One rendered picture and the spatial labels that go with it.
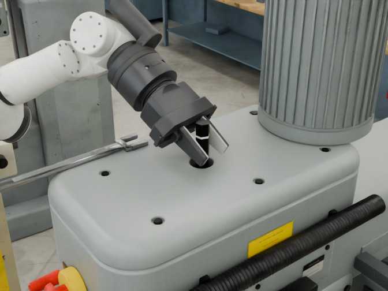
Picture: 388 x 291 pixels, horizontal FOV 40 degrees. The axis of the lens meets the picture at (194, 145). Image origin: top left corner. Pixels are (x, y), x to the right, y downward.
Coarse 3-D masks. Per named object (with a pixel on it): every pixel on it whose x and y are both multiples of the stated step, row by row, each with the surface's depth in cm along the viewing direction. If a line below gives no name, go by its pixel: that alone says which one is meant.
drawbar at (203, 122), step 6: (198, 120) 79; (204, 120) 79; (198, 126) 78; (204, 126) 78; (198, 132) 79; (204, 132) 79; (198, 138) 79; (204, 144) 80; (204, 150) 80; (198, 168) 82; (204, 168) 82
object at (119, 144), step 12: (120, 144) 86; (132, 144) 86; (144, 144) 86; (84, 156) 82; (96, 156) 83; (48, 168) 79; (60, 168) 79; (12, 180) 76; (24, 180) 76; (0, 192) 75
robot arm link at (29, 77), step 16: (16, 64) 89; (32, 64) 88; (0, 80) 90; (16, 80) 89; (32, 80) 88; (48, 80) 88; (0, 96) 91; (16, 96) 90; (32, 96) 91; (0, 112) 91; (16, 112) 94; (0, 128) 93; (16, 128) 95
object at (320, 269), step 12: (312, 252) 89; (324, 252) 92; (300, 264) 88; (312, 264) 91; (324, 264) 93; (276, 276) 85; (288, 276) 88; (300, 276) 90; (312, 276) 92; (324, 276) 95; (252, 288) 83; (264, 288) 85; (276, 288) 87
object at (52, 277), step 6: (60, 270) 87; (48, 276) 86; (54, 276) 86; (30, 282) 85; (36, 282) 85; (42, 282) 85; (48, 282) 85; (54, 282) 86; (30, 288) 84; (36, 288) 84; (42, 288) 85
